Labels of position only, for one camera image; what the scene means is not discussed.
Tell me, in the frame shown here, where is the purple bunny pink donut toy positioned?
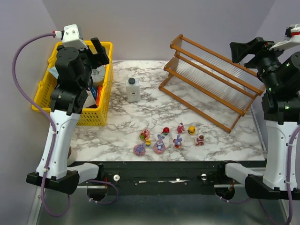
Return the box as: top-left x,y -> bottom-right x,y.
133,143 -> 146,156

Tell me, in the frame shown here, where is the brown tape roll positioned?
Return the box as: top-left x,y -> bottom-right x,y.
67,147 -> 77,166

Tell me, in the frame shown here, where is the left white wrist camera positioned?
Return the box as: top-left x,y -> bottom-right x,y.
53,24 -> 88,50

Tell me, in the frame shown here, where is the blue pouch package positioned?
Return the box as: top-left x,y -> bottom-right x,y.
48,67 -> 59,79

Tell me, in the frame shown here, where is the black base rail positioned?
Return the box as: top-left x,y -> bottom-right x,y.
67,160 -> 268,196

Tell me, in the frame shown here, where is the purple bunny pink base toy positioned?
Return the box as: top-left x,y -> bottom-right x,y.
153,134 -> 166,154

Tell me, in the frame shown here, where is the orange box in basket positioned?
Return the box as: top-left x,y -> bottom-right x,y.
96,86 -> 103,106

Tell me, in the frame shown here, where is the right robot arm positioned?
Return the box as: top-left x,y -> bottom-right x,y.
225,37 -> 300,200

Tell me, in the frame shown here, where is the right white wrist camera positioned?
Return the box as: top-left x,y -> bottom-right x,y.
270,23 -> 300,51

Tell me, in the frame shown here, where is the small yellow blue toy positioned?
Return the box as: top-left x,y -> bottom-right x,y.
145,139 -> 151,147

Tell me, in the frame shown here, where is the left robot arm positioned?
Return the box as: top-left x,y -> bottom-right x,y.
26,37 -> 110,195

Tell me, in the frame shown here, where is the yellow plastic basket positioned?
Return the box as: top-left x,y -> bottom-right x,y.
34,42 -> 113,126

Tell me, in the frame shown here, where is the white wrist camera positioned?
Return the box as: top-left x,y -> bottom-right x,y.
53,24 -> 88,50
270,23 -> 300,51

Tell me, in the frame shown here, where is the white bottle black cap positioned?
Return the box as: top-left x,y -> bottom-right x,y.
125,77 -> 141,103

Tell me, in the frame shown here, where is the purple bunny orange cup toy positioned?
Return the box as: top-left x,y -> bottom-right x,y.
173,134 -> 183,149

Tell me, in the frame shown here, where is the yellow duck toy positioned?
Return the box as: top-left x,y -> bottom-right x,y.
187,126 -> 195,135

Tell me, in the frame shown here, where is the grey roll in basket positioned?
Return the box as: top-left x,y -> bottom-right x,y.
91,66 -> 106,88

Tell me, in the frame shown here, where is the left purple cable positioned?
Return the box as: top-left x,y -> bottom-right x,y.
11,32 -> 71,218

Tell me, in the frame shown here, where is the wooden tiered shelf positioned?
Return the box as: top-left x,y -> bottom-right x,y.
159,34 -> 265,133

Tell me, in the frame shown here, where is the pink figure toy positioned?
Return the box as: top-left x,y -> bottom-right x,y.
177,122 -> 185,134

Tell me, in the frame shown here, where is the red cap toy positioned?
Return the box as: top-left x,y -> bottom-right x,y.
161,127 -> 170,136

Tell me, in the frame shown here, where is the red white figure toy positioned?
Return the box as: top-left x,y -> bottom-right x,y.
195,135 -> 204,146

